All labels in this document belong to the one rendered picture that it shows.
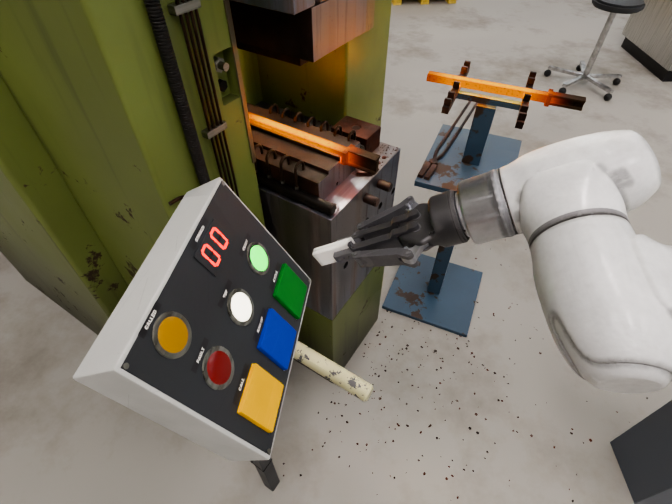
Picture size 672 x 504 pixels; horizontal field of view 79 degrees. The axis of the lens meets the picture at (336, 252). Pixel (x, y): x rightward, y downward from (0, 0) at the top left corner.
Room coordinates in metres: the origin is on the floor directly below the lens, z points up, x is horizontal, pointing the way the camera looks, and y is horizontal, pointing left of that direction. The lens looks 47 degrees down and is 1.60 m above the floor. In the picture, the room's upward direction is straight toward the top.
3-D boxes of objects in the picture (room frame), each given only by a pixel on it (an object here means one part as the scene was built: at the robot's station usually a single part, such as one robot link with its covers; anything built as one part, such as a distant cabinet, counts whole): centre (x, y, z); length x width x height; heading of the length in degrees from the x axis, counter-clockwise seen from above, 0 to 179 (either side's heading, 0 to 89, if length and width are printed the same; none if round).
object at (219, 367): (0.26, 0.16, 1.09); 0.05 x 0.03 x 0.04; 147
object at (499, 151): (1.22, -0.48, 0.75); 0.40 x 0.30 x 0.02; 156
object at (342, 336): (1.05, 0.14, 0.23); 0.56 x 0.38 x 0.47; 57
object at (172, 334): (0.26, 0.20, 1.16); 0.05 x 0.03 x 0.04; 147
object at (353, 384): (0.55, 0.10, 0.62); 0.44 x 0.05 x 0.05; 57
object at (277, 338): (0.35, 0.10, 1.01); 0.07 x 0.05 x 0.07; 172
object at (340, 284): (1.05, 0.14, 0.69); 0.56 x 0.38 x 0.45; 57
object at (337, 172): (1.00, 0.16, 0.96); 0.42 x 0.20 x 0.09; 57
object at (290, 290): (0.45, 0.09, 1.01); 0.07 x 0.05 x 0.07; 172
